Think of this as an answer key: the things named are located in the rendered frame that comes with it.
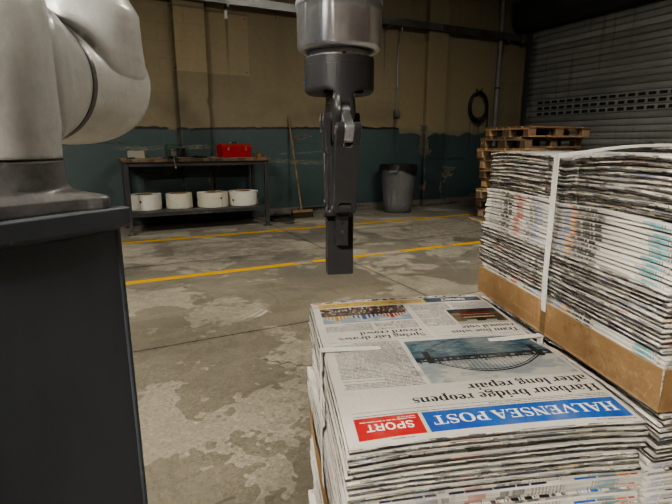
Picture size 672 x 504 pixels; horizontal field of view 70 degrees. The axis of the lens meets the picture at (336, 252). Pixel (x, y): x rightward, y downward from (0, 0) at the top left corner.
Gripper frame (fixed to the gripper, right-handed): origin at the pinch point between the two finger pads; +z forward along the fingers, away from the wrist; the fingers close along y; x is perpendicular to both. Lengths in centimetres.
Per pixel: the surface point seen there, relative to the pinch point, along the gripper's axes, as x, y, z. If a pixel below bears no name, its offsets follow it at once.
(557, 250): -26.7, -1.6, 1.4
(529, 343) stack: -24.1, -1.8, 13.3
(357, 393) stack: -0.1, -10.6, 13.3
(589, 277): -26.0, -8.7, 2.8
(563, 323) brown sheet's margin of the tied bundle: -25.9, -5.3, 9.4
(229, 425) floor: 24, 117, 96
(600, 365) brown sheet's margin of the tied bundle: -25.9, -12.1, 11.5
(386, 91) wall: -196, 731, -94
